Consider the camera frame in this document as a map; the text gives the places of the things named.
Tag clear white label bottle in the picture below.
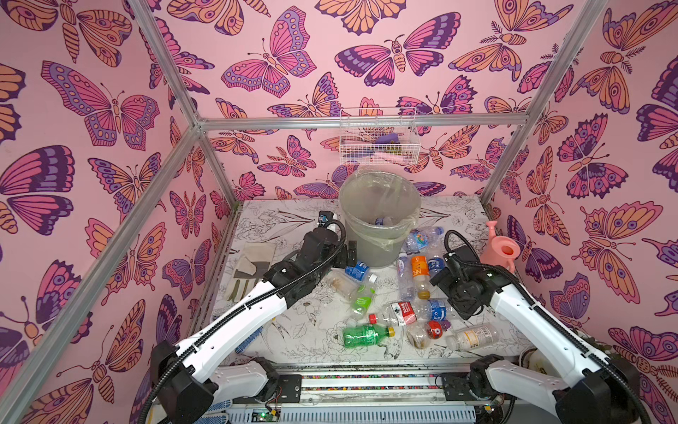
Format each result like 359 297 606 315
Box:
445 324 500 353

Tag blue label bottle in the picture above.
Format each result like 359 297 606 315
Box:
412 299 458 322
344 261 379 284
374 216 397 226

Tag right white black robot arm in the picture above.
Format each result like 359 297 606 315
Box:
432 253 651 423

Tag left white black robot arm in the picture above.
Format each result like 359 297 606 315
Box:
137 210 348 423

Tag colourful label bottle by bin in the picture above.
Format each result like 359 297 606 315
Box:
404 226 445 254

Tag grey mesh waste bin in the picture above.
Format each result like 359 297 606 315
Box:
338 169 421 268

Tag clear green cap bottle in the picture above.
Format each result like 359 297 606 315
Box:
325 270 358 300

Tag pink plastic watering can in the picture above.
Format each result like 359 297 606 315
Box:
480 221 521 273

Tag orange label bottle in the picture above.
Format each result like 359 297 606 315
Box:
411 254 432 300

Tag lime green label bottle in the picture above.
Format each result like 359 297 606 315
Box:
350 285 374 319

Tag purple label clear bottle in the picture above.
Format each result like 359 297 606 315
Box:
395 254 417 301

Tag round red label bottle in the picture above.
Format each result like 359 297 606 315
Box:
406 321 445 350

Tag red white label bottle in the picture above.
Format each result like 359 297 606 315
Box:
368 301 417 328

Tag beige grey work glove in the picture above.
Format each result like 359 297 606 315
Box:
225 243 275 303

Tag potted green plant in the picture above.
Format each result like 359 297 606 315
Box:
518 346 556 376

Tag green plastic bottle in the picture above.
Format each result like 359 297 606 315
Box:
343 324 395 349

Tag blue dotted work glove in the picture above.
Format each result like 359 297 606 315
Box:
195 408 231 424

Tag white wire wall basket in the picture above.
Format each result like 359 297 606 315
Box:
337 108 421 167

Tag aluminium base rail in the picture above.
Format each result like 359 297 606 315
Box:
221 365 520 424

